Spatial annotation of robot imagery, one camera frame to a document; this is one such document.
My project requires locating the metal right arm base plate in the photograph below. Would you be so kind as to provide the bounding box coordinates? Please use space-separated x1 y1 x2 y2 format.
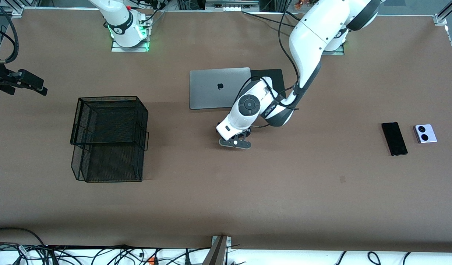
111 15 150 53

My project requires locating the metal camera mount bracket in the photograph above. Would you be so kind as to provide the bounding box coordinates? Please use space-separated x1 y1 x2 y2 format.
202 235 233 265

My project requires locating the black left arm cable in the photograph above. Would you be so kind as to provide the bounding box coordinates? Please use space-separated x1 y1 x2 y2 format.
235 9 322 129

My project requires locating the thick black floor cable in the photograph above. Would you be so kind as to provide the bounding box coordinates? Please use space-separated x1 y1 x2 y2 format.
0 227 47 246

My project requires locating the silver closed laptop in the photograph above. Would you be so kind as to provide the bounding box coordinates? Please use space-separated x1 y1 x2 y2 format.
189 67 254 110

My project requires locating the aluminium frame profile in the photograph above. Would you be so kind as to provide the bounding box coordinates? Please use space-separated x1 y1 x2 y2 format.
0 0 40 17
433 0 452 27

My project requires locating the black base cable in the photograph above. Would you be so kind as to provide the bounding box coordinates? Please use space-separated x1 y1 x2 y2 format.
136 0 168 26

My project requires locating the black mouse pad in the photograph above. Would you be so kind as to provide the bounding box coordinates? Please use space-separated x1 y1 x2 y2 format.
250 68 287 102

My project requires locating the lavender square flip phone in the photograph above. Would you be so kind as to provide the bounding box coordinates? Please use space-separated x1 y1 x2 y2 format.
414 124 438 144

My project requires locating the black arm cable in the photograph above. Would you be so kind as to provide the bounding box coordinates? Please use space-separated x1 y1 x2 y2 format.
235 9 322 129
0 0 20 64

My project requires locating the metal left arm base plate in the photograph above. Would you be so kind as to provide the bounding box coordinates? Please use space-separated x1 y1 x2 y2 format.
321 44 345 56

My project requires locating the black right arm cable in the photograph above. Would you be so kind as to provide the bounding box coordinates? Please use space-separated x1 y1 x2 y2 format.
0 0 20 64

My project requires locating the black mesh two-tier tray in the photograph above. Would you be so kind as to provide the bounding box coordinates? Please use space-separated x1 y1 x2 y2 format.
70 96 150 183

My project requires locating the grey power strip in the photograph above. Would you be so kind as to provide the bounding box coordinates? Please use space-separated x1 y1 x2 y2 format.
205 0 260 12

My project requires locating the black cable on table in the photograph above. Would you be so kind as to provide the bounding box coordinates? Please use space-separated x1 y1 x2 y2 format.
242 10 304 28

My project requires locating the long black smartphone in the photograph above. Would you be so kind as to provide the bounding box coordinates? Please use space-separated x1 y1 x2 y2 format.
381 122 409 156

